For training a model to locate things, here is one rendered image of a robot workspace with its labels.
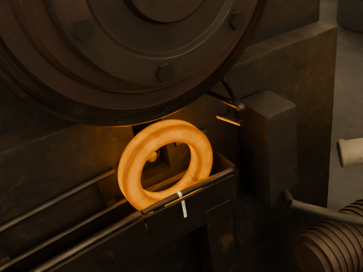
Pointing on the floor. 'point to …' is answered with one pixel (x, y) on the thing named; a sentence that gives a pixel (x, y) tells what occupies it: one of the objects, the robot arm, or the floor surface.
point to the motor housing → (331, 244)
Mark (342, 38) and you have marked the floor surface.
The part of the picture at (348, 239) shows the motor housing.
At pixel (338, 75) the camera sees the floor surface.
